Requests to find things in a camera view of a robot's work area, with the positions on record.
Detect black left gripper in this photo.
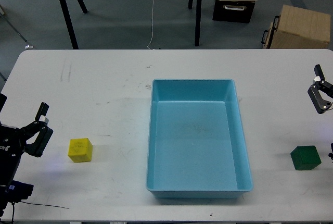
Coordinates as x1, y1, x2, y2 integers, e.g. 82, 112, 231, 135
1, 102, 53, 186

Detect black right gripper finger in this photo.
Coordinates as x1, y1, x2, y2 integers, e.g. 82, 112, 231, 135
308, 64, 332, 114

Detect yellow wooden block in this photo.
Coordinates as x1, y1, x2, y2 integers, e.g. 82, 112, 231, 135
68, 138, 93, 163

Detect green wooden block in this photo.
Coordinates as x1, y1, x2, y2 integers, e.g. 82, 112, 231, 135
290, 145, 322, 171

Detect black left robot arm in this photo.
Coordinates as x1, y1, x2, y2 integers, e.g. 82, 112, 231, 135
1, 102, 53, 215

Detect black drawer box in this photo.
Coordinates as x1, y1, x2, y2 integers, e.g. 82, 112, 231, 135
212, 0, 255, 23

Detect light wooden crate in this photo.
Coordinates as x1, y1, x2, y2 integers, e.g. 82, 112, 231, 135
261, 5, 331, 49

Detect light blue plastic bin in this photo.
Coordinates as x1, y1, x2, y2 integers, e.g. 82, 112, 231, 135
146, 79, 253, 198

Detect black left stand legs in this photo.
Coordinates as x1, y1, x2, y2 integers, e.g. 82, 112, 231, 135
52, 0, 88, 50

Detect black stand legs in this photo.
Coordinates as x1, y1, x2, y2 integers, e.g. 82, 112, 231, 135
52, 0, 88, 50
188, 0, 203, 47

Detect black right stand legs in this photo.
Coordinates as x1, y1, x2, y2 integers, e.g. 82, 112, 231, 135
188, 0, 203, 47

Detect blue wrist camera left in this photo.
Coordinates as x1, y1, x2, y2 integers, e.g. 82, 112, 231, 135
4, 180, 34, 203

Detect black cable tie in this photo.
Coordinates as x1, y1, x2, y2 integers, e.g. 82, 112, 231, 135
21, 201, 69, 209

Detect white hanging cord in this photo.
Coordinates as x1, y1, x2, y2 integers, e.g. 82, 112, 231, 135
146, 0, 156, 51

